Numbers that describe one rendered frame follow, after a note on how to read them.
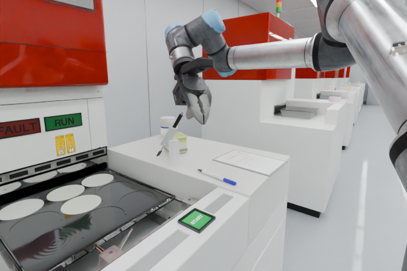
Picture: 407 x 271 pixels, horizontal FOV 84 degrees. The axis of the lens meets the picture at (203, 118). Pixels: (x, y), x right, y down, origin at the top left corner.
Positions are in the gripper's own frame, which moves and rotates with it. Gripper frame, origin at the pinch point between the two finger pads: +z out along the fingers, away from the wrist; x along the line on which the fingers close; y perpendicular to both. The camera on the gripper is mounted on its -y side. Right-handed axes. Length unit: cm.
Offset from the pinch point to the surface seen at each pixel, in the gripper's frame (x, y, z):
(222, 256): 2.9, 3.2, 31.1
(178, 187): 1.7, 21.9, 11.8
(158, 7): -65, 129, -241
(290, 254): -104, 100, 55
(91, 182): 24.8, 39.8, 1.7
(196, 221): 8.1, 0.6, 23.5
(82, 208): 27.8, 27.6, 11.9
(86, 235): 27.1, 17.7, 19.9
